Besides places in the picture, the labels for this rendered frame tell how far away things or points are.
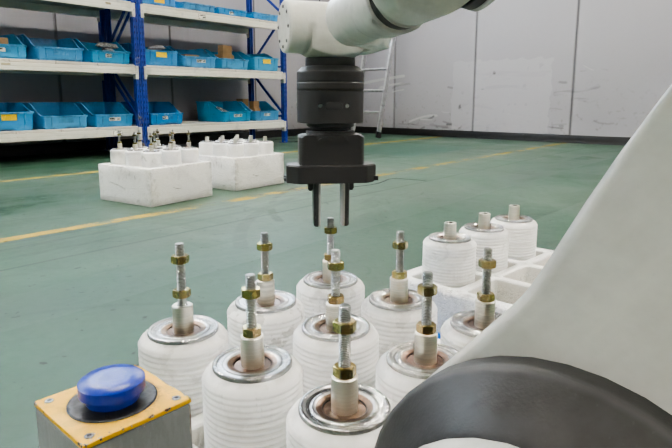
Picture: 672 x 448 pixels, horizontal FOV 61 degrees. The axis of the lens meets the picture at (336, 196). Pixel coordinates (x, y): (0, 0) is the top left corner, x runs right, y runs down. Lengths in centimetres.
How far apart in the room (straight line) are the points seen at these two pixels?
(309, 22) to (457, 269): 51
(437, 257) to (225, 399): 57
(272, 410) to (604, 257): 41
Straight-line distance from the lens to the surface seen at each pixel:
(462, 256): 102
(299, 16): 73
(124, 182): 292
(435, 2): 53
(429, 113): 776
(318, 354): 61
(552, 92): 707
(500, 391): 20
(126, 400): 39
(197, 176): 295
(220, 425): 56
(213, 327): 66
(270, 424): 55
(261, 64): 636
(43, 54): 510
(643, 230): 18
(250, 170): 322
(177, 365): 63
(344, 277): 81
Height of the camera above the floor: 50
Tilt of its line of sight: 10 degrees down
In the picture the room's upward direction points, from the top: straight up
